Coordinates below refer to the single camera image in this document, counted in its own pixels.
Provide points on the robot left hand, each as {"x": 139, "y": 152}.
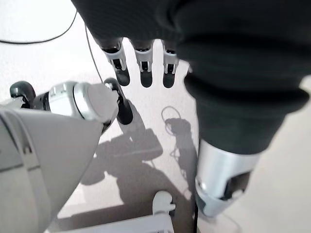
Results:
{"x": 230, "y": 60}

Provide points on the white medical cart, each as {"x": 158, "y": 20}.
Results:
{"x": 133, "y": 224}

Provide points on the silver robot left leg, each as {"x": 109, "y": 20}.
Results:
{"x": 48, "y": 157}

